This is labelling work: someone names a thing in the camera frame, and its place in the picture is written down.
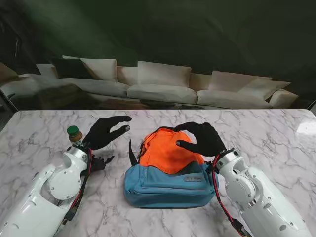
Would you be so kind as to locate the brown coffee table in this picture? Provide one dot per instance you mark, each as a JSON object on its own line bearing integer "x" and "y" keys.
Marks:
{"x": 116, "y": 103}

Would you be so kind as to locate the cream sofa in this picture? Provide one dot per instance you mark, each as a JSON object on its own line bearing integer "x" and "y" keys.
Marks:
{"x": 160, "y": 92}

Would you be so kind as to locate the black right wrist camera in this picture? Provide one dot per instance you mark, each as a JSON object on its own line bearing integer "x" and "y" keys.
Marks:
{"x": 209, "y": 166}

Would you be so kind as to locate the orange and blue backpack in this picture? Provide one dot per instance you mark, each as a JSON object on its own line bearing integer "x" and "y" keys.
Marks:
{"x": 168, "y": 153}

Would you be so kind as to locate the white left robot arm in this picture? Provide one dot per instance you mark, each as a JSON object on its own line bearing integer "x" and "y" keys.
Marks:
{"x": 37, "y": 197}

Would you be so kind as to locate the brown bottle with green cap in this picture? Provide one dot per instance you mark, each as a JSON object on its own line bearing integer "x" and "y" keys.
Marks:
{"x": 74, "y": 132}

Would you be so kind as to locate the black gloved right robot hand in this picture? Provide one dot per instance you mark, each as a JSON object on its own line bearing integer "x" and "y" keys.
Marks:
{"x": 207, "y": 140}

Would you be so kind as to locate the tan armchair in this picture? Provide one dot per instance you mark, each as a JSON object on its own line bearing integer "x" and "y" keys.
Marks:
{"x": 6, "y": 72}

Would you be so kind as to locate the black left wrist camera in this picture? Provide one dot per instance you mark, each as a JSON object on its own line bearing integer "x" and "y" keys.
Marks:
{"x": 95, "y": 159}

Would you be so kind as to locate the cream sofa cushion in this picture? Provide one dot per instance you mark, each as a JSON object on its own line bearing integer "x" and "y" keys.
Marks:
{"x": 44, "y": 69}
{"x": 232, "y": 81}
{"x": 266, "y": 87}
{"x": 163, "y": 74}
{"x": 101, "y": 69}

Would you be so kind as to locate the dark brown cushion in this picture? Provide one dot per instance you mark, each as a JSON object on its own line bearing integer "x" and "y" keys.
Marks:
{"x": 69, "y": 69}

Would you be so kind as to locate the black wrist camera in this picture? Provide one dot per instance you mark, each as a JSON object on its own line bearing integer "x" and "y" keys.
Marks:
{"x": 95, "y": 159}
{"x": 209, "y": 166}

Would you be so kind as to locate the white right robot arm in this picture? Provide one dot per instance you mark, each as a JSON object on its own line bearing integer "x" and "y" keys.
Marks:
{"x": 259, "y": 197}

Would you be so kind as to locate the black stand leg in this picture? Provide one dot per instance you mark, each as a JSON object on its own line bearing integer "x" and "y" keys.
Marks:
{"x": 312, "y": 103}
{"x": 9, "y": 100}

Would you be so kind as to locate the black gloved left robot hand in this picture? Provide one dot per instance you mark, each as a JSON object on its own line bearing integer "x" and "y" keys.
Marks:
{"x": 98, "y": 135}

